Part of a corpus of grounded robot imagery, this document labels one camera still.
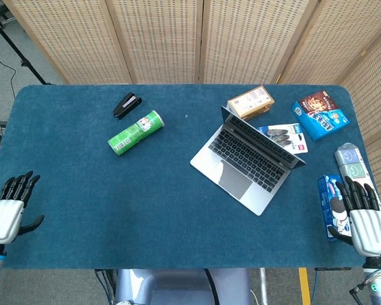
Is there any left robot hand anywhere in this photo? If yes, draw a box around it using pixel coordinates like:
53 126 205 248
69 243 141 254
0 170 45 245

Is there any tan cardboard box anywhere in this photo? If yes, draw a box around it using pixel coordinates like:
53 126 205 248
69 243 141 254
227 85 276 121

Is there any robot torso base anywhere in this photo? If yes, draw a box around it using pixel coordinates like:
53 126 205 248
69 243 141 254
114 268 252 305

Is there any silver laptop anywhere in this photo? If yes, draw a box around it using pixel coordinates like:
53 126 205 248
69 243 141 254
190 105 307 217

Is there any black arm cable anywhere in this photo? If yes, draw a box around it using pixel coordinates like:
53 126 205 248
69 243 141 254
349 263 381 305

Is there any black tripod stand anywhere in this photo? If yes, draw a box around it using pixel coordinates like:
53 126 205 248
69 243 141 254
0 11 53 86

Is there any blister pack with black items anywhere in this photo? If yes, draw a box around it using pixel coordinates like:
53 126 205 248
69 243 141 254
257 123 309 156

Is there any blue chocolate cookie box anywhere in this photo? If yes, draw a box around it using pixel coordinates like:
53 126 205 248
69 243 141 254
292 90 351 142

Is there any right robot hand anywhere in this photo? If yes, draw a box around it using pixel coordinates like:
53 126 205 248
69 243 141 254
328 176 381 257

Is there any black stapler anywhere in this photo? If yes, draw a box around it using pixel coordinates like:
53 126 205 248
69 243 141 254
112 92 143 121

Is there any blue table mat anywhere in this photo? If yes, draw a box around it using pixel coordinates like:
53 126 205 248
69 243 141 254
0 83 381 270

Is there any pastel tissue pack row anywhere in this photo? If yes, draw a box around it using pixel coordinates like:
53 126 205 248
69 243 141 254
334 142 381 227

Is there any blue oreo cookie box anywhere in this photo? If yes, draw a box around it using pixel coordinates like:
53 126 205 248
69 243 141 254
317 173 353 241

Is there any green chips can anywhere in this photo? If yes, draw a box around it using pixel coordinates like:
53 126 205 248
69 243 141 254
107 110 164 156

